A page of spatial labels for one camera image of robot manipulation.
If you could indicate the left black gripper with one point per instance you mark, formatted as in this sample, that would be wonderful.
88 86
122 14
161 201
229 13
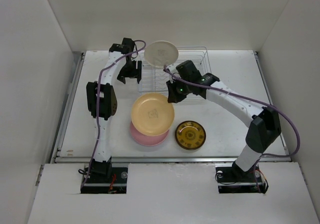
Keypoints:
135 73

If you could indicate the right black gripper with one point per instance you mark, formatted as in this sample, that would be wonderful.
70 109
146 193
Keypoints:
173 96

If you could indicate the tan plate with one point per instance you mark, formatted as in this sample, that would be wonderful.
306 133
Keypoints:
161 53

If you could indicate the beige plastic plate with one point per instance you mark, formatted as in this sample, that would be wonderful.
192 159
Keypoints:
152 115

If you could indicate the pink plastic plate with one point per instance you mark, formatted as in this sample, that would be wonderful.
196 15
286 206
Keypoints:
145 140

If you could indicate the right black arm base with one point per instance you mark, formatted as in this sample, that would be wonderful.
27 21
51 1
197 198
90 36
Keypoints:
253 181

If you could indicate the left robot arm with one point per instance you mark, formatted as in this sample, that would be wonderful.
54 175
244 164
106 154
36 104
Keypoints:
102 101

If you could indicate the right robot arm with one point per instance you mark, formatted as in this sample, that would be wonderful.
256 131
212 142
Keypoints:
261 120

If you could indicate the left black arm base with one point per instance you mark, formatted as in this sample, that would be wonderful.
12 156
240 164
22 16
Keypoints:
104 178

